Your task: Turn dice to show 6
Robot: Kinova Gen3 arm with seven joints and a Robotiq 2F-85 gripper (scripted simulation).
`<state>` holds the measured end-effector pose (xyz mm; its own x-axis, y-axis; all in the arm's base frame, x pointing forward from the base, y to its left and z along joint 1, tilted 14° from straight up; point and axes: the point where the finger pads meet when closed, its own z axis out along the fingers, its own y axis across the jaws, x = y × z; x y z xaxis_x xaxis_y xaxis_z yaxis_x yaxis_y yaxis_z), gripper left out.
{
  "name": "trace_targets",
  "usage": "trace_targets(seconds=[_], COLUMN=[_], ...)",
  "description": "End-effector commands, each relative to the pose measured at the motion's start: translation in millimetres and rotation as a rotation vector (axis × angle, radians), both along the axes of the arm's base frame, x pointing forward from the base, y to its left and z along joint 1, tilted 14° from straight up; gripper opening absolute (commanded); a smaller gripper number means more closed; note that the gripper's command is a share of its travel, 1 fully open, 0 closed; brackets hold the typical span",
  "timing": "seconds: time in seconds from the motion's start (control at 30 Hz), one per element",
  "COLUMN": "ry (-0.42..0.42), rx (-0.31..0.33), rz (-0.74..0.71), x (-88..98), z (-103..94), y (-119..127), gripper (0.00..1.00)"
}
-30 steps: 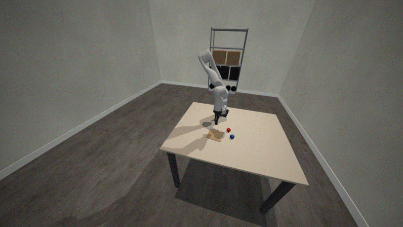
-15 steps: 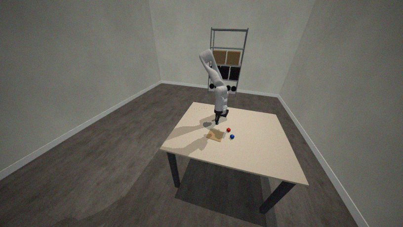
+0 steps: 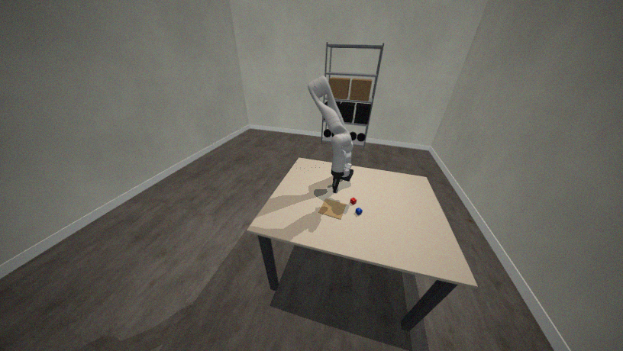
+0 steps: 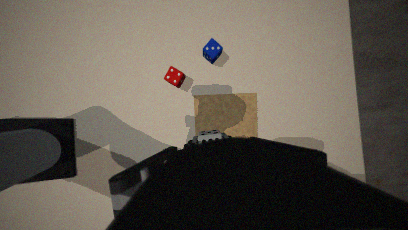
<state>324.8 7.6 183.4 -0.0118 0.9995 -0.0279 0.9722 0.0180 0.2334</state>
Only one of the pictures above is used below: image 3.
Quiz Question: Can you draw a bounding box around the tan mat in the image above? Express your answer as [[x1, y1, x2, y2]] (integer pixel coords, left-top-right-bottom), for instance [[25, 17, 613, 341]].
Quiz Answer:
[[318, 198, 346, 219]]

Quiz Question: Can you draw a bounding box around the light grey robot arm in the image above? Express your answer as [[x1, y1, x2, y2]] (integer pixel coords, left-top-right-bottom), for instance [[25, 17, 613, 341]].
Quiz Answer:
[[308, 76, 353, 177]]

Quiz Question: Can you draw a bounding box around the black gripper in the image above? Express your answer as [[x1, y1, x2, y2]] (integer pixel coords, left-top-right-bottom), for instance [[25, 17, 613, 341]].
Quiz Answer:
[[331, 170, 344, 193]]

